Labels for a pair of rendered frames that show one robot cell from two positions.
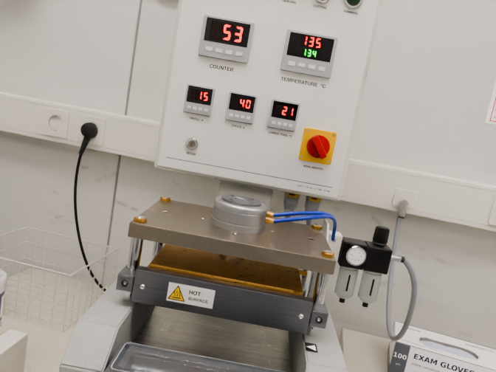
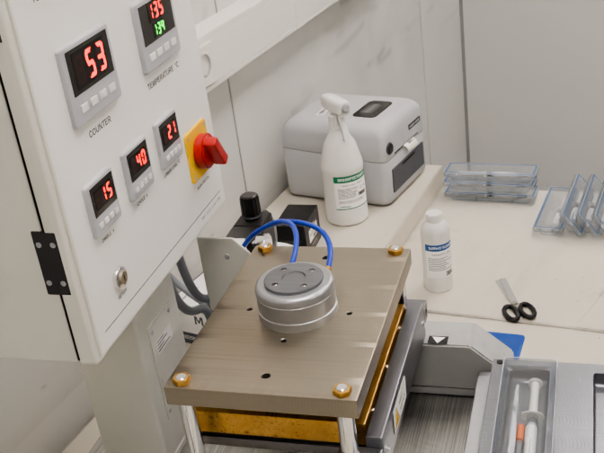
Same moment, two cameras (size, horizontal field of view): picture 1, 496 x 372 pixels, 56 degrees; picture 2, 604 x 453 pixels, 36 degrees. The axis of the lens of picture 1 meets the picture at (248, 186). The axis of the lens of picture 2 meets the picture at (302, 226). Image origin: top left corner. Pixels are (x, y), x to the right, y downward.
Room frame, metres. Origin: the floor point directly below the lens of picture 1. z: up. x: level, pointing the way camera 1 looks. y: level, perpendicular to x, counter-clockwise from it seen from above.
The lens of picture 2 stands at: (0.41, 0.75, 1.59)
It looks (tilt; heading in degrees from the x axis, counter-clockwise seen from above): 26 degrees down; 288
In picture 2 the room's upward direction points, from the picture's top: 8 degrees counter-clockwise
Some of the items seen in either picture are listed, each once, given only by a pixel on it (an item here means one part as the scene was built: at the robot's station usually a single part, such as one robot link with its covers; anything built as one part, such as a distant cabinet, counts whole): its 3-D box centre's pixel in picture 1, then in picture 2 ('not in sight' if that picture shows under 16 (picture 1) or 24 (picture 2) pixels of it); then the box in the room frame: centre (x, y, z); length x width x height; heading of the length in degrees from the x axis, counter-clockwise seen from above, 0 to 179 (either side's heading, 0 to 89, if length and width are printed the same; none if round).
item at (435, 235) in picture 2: not in sight; (436, 250); (0.63, -0.65, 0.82); 0.05 x 0.05 x 0.14
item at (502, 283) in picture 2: not in sight; (511, 298); (0.50, -0.61, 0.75); 0.14 x 0.06 x 0.01; 109
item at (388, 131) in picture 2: not in sight; (356, 146); (0.84, -0.99, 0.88); 0.25 x 0.20 x 0.17; 165
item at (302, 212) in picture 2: not in sight; (297, 231); (0.89, -0.70, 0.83); 0.09 x 0.06 x 0.07; 88
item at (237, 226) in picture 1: (248, 238); (278, 320); (0.70, -0.02, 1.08); 0.31 x 0.24 x 0.13; 89
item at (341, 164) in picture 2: not in sight; (341, 159); (0.83, -0.82, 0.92); 0.09 x 0.08 x 0.25; 131
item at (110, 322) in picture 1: (116, 319); not in sight; (0.60, 0.15, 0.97); 0.25 x 0.05 x 0.07; 179
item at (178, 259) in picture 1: (237, 254); (306, 342); (0.67, 0.00, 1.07); 0.22 x 0.17 x 0.10; 89
